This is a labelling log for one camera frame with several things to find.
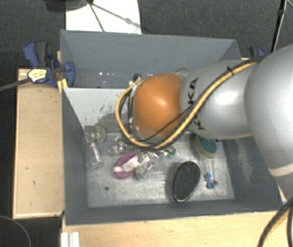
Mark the pale wood flat board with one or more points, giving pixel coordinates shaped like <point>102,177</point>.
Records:
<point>39,143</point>

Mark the clear tool with blue end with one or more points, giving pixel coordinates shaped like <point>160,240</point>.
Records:
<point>210,179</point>

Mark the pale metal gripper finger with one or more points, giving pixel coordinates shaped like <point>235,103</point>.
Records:
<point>140,174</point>
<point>148,166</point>

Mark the black oval case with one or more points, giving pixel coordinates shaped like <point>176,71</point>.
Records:
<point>186,181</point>

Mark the clear glass bottle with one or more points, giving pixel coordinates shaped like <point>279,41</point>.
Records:
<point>94,156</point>

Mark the clear crumpled plastic piece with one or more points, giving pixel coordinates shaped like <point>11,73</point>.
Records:
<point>116,147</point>

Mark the clear patterned round glass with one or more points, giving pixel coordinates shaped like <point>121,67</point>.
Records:
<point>100,134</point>

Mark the grey metal bin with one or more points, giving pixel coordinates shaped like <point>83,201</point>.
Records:
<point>125,192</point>

